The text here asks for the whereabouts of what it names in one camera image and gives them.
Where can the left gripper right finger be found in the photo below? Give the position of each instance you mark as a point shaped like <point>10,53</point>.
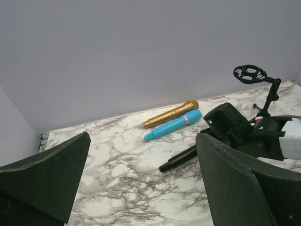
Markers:
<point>245,191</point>

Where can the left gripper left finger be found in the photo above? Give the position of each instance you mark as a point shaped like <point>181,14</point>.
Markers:
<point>40,190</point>

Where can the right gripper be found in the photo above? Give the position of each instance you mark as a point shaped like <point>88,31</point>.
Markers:
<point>263,139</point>

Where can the black microphone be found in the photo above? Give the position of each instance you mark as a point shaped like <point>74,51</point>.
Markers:
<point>179,159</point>

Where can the black tripod microphone stand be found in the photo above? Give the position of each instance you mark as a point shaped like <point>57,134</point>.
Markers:
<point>251,74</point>

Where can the blue microphone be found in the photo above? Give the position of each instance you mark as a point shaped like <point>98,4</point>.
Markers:
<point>187,119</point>

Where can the gold microphone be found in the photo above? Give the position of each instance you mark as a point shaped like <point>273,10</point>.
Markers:
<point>172,114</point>

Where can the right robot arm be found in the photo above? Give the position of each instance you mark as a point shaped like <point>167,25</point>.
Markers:
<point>228,125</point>

